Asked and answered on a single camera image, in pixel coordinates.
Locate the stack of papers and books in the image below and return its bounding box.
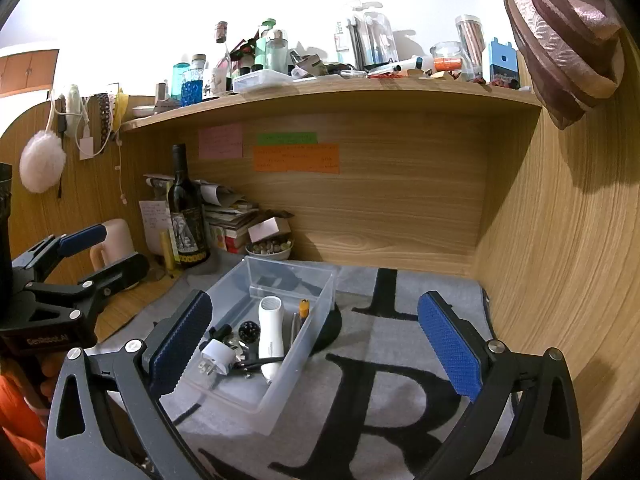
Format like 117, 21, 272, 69
197, 179, 293, 256

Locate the wooden shelf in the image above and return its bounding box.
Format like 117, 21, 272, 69
120, 76, 545, 132

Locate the clear glass bottle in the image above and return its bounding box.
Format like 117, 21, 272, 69
266, 29, 290, 75

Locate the pink sticky note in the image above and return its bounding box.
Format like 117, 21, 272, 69
199, 123, 245, 160

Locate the dark wine bottle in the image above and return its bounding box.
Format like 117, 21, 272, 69
166, 144, 209, 269

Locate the short glass jar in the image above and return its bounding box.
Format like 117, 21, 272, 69
430, 42, 464, 74

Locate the white paper note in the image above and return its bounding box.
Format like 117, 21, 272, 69
138, 200, 172, 255

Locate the yellow marker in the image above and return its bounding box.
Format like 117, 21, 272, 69
159, 230, 177, 275

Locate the tall jar of striped tubes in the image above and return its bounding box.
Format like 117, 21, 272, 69
454, 14, 489, 82

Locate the white fluffy puff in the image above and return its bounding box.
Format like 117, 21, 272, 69
19, 130, 67, 194

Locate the person's left hand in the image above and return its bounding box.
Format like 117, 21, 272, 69
39, 351, 67, 382

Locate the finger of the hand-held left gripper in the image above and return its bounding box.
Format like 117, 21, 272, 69
11, 224, 108, 286
30, 251, 150, 321

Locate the clear plastic box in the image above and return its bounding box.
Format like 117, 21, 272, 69
176, 256, 337, 436

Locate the wooden wall cabinet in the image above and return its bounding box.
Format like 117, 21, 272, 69
0, 48, 60, 98

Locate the orange sticky note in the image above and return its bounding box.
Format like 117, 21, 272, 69
252, 143, 341, 175

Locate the blue block-shaped box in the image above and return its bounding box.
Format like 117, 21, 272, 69
487, 37, 521, 89

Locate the green-capped bottle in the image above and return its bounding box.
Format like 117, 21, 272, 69
254, 18, 279, 70

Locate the white electric trimmer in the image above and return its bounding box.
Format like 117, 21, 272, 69
257, 296, 286, 361

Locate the patterned lace ribbon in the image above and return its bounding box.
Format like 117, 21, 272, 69
96, 92, 115, 145

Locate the bowl of pebbles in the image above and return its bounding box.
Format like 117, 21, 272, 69
244, 240, 294, 261

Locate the white travel adapter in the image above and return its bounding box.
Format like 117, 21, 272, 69
200, 338, 242, 379

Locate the cream plastic jug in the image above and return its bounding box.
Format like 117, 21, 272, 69
90, 218, 134, 283

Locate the small white box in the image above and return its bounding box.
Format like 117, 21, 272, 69
248, 218, 282, 244

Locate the grey letter-print mat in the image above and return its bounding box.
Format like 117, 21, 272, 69
97, 260, 521, 480

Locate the white plastic tray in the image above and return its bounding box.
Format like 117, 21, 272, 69
232, 69, 294, 94

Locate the green sticky note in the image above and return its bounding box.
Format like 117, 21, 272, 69
257, 132, 318, 146

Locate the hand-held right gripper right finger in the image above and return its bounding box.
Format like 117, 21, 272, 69
417, 290, 583, 480

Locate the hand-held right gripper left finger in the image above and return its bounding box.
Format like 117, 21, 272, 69
45, 289, 213, 480

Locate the blue water bottle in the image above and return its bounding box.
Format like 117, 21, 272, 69
180, 54, 207, 107

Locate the clear plastic packaging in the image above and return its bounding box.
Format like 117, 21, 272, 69
334, 1, 401, 69

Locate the teal bottle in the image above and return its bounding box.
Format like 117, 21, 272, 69
172, 62, 191, 102

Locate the brown hanging cloth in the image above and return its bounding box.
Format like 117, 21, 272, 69
501, 0, 627, 130

